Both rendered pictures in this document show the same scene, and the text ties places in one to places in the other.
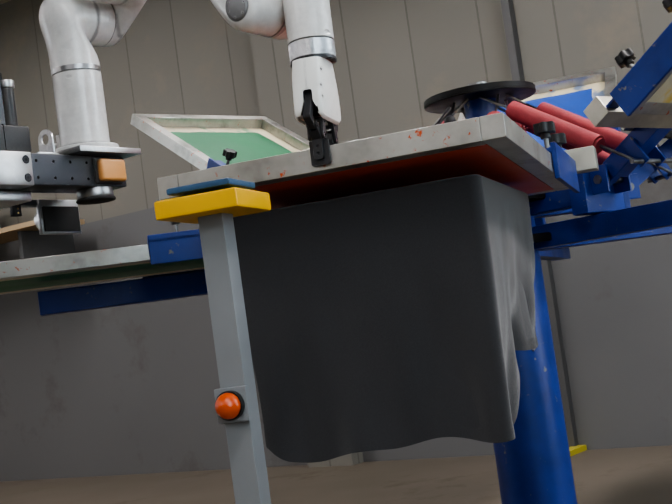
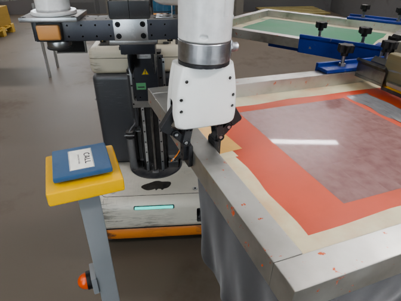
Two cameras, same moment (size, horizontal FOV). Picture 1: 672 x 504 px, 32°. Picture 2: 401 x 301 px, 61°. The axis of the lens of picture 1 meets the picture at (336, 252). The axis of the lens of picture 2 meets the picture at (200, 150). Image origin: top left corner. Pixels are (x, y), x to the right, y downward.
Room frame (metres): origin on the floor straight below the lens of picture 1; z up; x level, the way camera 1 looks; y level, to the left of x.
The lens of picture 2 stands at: (1.54, -0.38, 1.31)
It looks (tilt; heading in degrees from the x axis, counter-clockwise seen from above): 31 degrees down; 50
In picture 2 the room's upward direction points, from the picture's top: straight up
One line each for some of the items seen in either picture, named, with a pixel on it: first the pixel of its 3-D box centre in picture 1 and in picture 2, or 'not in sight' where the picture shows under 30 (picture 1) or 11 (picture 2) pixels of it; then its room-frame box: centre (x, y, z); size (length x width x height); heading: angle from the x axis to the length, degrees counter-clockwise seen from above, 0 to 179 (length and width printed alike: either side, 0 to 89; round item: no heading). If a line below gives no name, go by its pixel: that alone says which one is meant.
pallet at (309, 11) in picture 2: not in sight; (290, 12); (8.02, 4.39, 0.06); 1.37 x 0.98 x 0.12; 145
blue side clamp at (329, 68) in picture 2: not in sight; (361, 72); (2.52, 0.07, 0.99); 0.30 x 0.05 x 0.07; 162
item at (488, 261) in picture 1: (365, 325); (236, 253); (1.92, -0.03, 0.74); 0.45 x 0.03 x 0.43; 72
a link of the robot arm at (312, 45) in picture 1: (313, 52); (209, 48); (1.86, -0.01, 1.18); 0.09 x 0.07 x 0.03; 162
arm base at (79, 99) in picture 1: (76, 115); not in sight; (2.25, 0.46, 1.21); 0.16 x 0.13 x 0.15; 55
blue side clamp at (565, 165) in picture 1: (555, 170); not in sight; (2.34, -0.46, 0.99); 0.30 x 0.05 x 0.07; 162
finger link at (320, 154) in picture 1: (316, 143); (180, 146); (1.81, 0.01, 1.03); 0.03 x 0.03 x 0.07; 72
